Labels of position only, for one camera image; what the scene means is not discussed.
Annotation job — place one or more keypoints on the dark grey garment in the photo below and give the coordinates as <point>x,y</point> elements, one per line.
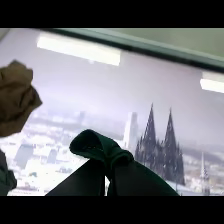
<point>6,176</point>

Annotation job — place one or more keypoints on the dark green garment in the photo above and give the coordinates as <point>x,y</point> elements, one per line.
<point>96,145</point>

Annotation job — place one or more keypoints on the brown garment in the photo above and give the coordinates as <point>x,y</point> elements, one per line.
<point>16,96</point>

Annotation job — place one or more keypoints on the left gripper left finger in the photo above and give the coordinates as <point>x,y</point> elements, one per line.
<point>87,181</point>

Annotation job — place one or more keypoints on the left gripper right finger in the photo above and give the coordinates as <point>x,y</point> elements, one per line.
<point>136,181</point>

